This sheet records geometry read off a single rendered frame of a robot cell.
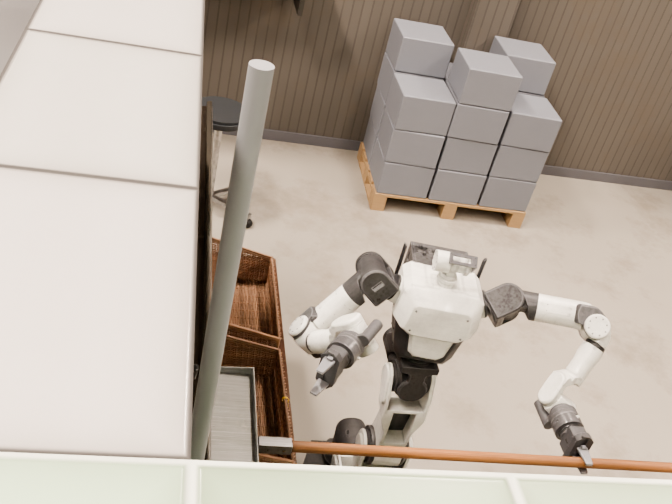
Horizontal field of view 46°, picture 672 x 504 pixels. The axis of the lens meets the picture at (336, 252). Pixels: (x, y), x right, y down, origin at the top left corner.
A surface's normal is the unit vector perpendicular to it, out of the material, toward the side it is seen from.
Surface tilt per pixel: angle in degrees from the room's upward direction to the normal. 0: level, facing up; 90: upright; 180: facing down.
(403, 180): 90
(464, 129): 90
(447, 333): 91
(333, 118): 90
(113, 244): 0
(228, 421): 1
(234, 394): 1
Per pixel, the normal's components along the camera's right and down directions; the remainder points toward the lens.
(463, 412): 0.21, -0.80
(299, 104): 0.14, 0.59
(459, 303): 0.14, -0.16
